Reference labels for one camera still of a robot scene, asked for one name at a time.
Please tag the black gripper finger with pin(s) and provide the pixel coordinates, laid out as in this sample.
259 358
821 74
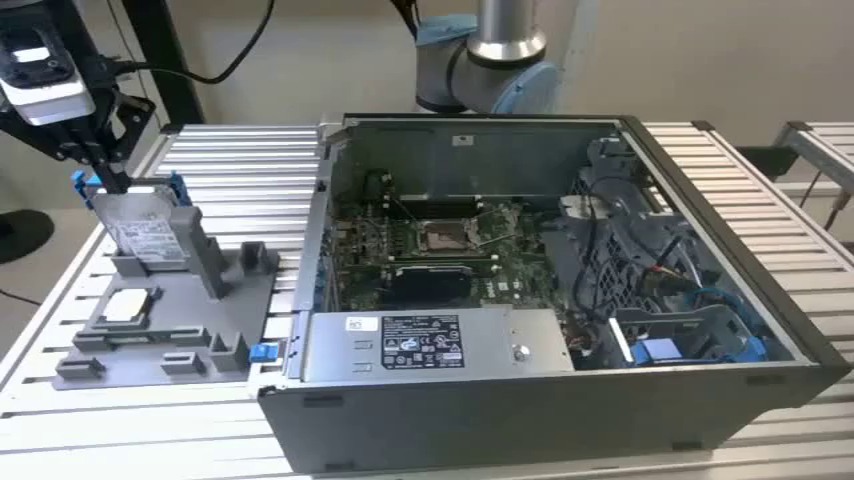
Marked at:
136 112
67 150

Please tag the hard disk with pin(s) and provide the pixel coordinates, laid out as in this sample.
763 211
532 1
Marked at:
140 230

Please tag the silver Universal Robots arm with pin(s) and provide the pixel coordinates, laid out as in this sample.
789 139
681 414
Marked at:
494 50

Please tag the grey metal disk bay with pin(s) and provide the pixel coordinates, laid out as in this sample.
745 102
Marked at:
621 280

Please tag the black round stand foot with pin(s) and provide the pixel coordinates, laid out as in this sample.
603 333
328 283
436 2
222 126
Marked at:
23 235

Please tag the silver CPU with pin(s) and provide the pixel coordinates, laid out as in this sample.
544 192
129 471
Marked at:
128 304

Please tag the black board power connector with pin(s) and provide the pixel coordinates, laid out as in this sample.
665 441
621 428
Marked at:
376 184

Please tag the grey parts rack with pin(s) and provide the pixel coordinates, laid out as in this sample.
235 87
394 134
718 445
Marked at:
187 325

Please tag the thin locking lever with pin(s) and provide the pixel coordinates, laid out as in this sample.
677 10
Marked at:
407 210

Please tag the RAM slot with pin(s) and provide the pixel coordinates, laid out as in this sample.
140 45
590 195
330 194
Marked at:
443 257
440 201

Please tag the blue case latch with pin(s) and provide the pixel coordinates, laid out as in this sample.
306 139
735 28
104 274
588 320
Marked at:
262 352

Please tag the CPU socket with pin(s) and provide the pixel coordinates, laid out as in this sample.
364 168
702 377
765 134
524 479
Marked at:
443 239

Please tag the silver power supply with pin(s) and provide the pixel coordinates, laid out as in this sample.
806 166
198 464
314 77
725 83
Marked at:
320 350

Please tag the black graphics card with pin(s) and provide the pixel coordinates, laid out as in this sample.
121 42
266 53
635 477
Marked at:
430 287

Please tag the green motherboard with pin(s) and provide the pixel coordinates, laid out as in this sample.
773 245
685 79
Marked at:
520 260

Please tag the open grey PC case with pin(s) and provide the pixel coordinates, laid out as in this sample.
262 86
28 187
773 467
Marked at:
467 425

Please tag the blue carrier in bay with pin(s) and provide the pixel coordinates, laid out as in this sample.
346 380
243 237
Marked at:
657 352

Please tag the metal slat side table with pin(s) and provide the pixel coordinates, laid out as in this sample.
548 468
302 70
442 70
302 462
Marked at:
823 145

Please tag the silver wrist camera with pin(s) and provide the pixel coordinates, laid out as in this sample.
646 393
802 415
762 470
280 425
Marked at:
47 102

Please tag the black upright post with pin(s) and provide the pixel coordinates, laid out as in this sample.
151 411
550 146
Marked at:
169 55

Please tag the black table bracket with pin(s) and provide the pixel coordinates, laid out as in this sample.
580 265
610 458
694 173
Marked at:
767 161

